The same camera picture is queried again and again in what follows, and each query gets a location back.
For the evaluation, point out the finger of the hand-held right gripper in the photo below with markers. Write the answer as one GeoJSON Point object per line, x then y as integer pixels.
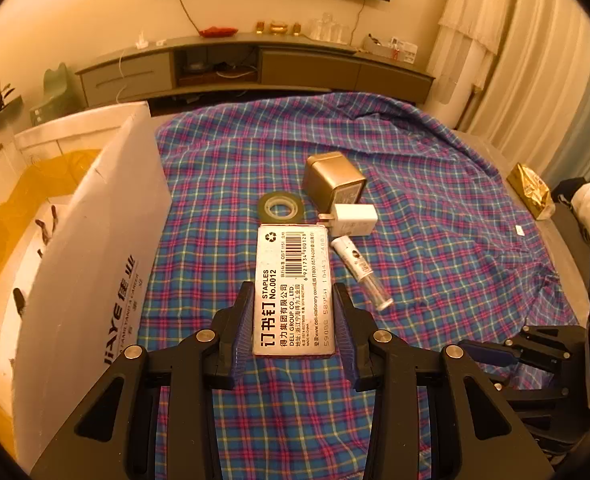
{"type": "Point", "coordinates": [485, 352]}
{"type": "Point", "coordinates": [545, 415]}

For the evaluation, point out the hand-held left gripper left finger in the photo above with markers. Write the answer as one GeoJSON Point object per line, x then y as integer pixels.
{"type": "Point", "coordinates": [240, 332]}

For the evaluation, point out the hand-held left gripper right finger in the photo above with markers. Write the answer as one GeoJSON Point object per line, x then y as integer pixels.
{"type": "Point", "coordinates": [349, 340]}

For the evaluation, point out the white staples box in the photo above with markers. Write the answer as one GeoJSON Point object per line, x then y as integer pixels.
{"type": "Point", "coordinates": [292, 300]}

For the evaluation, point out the white clear-ended tube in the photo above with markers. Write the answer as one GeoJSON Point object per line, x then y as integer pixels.
{"type": "Point", "coordinates": [357, 265]}

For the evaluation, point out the white plug charger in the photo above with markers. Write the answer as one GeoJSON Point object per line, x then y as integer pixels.
{"type": "Point", "coordinates": [355, 220]}

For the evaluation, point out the green tape roll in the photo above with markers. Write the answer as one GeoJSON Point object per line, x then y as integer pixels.
{"type": "Point", "coordinates": [270, 212]}

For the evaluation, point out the gold metal tin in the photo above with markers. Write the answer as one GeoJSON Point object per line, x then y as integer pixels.
{"type": "Point", "coordinates": [327, 180]}

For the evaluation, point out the white cardboard box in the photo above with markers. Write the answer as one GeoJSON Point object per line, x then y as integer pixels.
{"type": "Point", "coordinates": [90, 240]}

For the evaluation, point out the blue plaid shirt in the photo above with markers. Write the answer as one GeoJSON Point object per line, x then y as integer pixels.
{"type": "Point", "coordinates": [435, 240]}

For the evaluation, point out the dark cloth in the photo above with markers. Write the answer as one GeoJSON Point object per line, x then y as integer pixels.
{"type": "Point", "coordinates": [570, 191]}

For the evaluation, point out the gold foil bag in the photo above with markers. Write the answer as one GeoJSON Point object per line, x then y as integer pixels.
{"type": "Point", "coordinates": [530, 190]}

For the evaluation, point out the pale curtain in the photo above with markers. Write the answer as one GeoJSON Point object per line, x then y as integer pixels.
{"type": "Point", "coordinates": [545, 75]}

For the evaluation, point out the grey television cabinet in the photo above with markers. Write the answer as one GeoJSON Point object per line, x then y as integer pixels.
{"type": "Point", "coordinates": [300, 67]}

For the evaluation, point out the white desktop organizer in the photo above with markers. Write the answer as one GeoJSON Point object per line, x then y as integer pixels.
{"type": "Point", "coordinates": [390, 51]}

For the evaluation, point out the red cloth dish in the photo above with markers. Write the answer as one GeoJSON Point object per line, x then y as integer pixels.
{"type": "Point", "coordinates": [218, 32]}

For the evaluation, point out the green child chair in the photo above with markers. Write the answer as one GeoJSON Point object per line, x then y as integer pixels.
{"type": "Point", "coordinates": [57, 90]}

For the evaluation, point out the small gold ornament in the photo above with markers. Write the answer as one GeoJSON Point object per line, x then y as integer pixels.
{"type": "Point", "coordinates": [296, 28]}
{"type": "Point", "coordinates": [260, 27]}

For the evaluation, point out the wide gold ornament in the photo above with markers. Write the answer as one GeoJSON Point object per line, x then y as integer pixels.
{"type": "Point", "coordinates": [277, 27]}

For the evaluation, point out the clear glass cup set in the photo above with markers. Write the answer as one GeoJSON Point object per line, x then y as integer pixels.
{"type": "Point", "coordinates": [329, 30]}

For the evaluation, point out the air conditioner with lace cover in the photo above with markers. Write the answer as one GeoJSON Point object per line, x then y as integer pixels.
{"type": "Point", "coordinates": [467, 30]}

